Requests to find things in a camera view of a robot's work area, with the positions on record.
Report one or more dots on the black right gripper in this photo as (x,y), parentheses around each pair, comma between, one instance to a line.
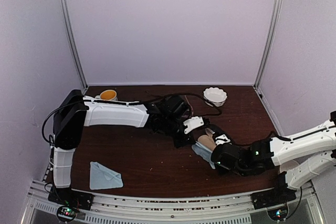
(221,170)

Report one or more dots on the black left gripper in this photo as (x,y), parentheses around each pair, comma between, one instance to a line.
(189,139)

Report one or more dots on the brown plaid glasses case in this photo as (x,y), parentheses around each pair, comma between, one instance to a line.
(207,139)

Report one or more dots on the light blue cloth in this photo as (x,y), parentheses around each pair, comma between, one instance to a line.
(102,177)
(204,152)

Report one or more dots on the dark tortoiseshell sunglasses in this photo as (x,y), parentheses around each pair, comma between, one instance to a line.
(155,97)

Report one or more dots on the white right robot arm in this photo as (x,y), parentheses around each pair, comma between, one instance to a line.
(318,143)

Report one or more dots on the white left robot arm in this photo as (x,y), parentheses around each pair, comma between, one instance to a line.
(163,115)

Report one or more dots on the white paper cup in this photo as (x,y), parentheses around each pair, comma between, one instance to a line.
(288,166)

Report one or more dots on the white fluted ceramic bowl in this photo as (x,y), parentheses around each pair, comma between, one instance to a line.
(214,96)

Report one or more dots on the white floral mug yellow inside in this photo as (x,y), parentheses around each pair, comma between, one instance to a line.
(107,95)

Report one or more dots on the folded light blue cloth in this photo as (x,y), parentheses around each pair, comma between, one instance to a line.
(102,177)

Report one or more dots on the pink frame sunglasses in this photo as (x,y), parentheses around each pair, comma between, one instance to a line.
(190,108)

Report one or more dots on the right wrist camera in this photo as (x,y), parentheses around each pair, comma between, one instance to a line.
(221,139)

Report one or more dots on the front aluminium rail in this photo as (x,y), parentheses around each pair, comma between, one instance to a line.
(236,208)

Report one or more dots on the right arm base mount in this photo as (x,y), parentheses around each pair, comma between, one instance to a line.
(275,202)

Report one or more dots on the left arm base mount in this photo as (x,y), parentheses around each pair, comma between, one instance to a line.
(70,203)

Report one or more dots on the right aluminium frame post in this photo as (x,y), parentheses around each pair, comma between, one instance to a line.
(269,40)

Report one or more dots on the aluminium frame post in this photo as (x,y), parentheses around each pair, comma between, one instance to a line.
(72,44)
(269,40)

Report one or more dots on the left aluminium frame post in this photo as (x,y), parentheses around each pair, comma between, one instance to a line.
(72,44)

